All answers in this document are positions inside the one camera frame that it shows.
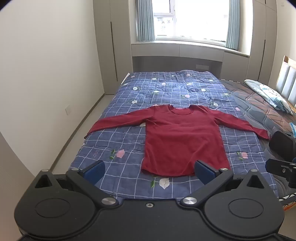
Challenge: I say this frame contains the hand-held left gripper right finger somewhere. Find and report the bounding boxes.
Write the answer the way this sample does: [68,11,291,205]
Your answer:
[180,160,265,207]

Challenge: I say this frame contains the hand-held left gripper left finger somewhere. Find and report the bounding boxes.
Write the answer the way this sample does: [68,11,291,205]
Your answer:
[34,160,117,208]

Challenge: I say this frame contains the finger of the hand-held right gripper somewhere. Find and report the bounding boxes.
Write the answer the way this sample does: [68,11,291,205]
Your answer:
[265,158,296,184]
[269,130,296,162]

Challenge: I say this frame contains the red long-sleeve shirt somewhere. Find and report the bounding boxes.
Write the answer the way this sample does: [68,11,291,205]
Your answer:
[84,104,270,178]

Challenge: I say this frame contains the brown quilted mattress cover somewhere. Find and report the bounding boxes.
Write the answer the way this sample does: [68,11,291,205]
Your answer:
[218,78,296,200]

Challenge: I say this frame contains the light blue floral pillow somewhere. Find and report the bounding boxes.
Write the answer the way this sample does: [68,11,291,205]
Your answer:
[244,79,293,115]

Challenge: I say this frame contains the blue plaid floral quilt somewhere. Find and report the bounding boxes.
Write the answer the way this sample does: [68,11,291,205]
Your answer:
[69,70,281,200]

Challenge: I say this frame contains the padded wooden headboard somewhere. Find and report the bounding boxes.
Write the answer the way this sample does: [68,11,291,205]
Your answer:
[275,55,296,109]

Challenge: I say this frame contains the grey wardrobe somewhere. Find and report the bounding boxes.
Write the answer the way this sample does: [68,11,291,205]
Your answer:
[245,0,278,86]
[92,0,134,95]

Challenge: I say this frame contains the window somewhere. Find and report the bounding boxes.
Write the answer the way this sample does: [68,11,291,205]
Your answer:
[153,0,229,43]

